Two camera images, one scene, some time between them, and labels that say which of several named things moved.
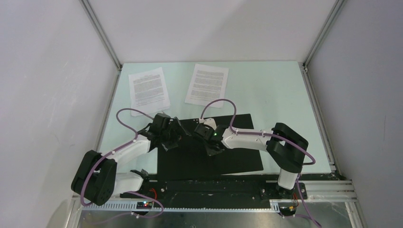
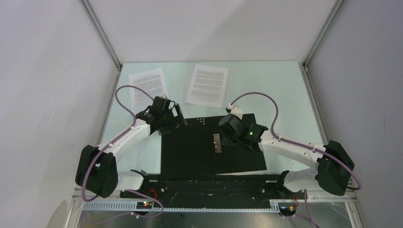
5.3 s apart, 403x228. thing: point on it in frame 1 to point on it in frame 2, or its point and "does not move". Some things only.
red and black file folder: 189,156 does not move
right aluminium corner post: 337,7 does not move
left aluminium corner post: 101,32 does not move
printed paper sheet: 208,83 does not move
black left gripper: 178,133 to 173,124
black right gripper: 211,152 to 224,133
